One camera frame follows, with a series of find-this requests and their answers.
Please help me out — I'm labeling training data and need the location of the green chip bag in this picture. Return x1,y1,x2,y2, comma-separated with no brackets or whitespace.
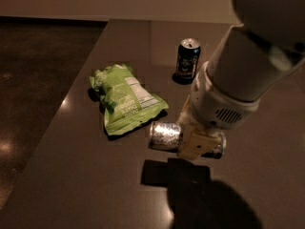
90,64,169,135

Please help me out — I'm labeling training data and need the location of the dark blue soda can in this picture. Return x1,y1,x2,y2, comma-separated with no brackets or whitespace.
175,38,201,81

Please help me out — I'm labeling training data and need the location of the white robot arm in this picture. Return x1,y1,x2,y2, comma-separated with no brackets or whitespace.
178,0,305,160

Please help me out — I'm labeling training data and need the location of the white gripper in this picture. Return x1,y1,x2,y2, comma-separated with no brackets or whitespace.
177,62,259,160

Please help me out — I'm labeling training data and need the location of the silver redbull can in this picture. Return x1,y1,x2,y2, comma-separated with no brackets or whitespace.
149,121,227,159

